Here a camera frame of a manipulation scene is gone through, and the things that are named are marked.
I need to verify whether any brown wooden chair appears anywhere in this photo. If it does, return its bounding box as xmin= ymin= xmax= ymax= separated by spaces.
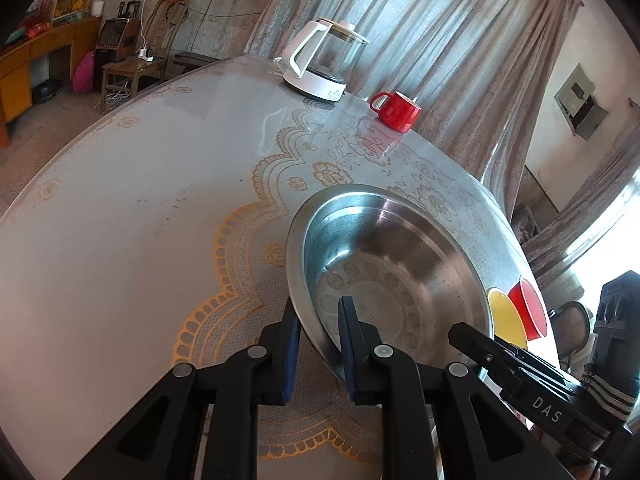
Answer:
xmin=100 ymin=0 xmax=190 ymax=113

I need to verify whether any dark low bench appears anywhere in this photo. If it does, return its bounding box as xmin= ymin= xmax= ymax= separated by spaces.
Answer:
xmin=174 ymin=51 xmax=217 ymax=75

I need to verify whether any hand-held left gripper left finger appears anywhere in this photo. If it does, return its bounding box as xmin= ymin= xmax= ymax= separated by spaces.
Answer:
xmin=62 ymin=297 xmax=302 ymax=480

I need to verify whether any white electric glass kettle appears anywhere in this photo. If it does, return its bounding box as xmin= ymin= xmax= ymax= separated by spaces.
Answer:
xmin=274 ymin=17 xmax=372 ymax=104

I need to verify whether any red mug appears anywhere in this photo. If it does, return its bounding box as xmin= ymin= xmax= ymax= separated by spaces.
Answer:
xmin=369 ymin=91 xmax=422 ymax=134

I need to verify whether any stainless steel bowl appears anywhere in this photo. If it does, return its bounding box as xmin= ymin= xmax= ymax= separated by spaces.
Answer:
xmin=286 ymin=185 xmax=496 ymax=381

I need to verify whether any orange wooden desk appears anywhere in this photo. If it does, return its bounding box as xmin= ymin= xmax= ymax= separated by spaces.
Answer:
xmin=0 ymin=16 xmax=101 ymax=146

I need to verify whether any grey patterned cushion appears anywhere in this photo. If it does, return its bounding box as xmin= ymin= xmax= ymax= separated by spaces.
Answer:
xmin=510 ymin=205 xmax=538 ymax=246

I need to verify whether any striped black white strap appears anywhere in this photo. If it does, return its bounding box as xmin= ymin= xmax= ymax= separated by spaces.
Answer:
xmin=581 ymin=367 xmax=640 ymax=423

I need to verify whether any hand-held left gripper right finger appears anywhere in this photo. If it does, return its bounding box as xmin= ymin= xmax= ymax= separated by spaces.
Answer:
xmin=337 ymin=296 xmax=576 ymax=480

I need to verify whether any yellow plastic bowl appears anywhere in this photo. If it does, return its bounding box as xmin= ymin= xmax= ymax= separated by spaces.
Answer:
xmin=486 ymin=287 xmax=529 ymax=351

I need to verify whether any black portable speaker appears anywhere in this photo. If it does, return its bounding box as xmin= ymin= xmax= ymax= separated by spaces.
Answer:
xmin=95 ymin=16 xmax=142 ymax=68

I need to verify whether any pink bag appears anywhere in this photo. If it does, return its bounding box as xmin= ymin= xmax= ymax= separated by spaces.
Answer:
xmin=71 ymin=50 xmax=97 ymax=93

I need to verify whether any grey wall electrical box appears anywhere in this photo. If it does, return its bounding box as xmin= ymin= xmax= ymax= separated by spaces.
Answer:
xmin=554 ymin=63 xmax=610 ymax=141

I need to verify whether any round wicker chair back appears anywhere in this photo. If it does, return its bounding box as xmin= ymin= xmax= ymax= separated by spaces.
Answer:
xmin=552 ymin=301 xmax=592 ymax=361

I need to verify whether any wide grey sheer curtain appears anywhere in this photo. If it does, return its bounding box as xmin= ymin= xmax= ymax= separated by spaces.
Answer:
xmin=245 ymin=0 xmax=586 ymax=211

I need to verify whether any narrow grey side curtain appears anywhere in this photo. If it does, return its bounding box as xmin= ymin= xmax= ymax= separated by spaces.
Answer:
xmin=520 ymin=150 xmax=640 ymax=281

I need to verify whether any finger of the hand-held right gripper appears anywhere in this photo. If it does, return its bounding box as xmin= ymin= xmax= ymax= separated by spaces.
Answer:
xmin=448 ymin=322 xmax=523 ymax=386

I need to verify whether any red plastic bowl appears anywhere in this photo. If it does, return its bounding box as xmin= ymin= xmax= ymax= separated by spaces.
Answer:
xmin=507 ymin=277 xmax=549 ymax=339

